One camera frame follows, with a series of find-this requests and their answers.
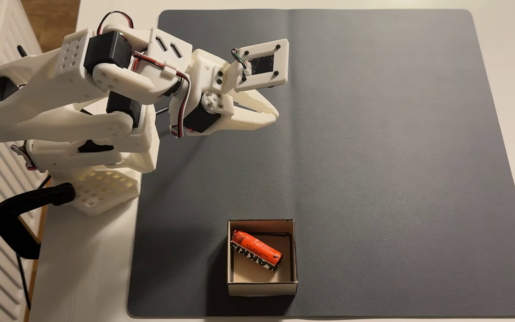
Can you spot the red cylindrical object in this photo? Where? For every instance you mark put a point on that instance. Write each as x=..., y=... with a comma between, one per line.
x=257, y=248

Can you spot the open cardboard box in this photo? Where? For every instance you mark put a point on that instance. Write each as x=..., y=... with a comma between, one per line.
x=262, y=281

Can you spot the grey textured mat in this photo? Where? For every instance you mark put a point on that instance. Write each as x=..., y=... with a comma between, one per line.
x=373, y=156

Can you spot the black table clamp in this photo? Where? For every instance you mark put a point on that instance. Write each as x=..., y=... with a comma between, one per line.
x=9, y=219

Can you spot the white framed camera module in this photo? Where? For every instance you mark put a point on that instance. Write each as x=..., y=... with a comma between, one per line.
x=282, y=58

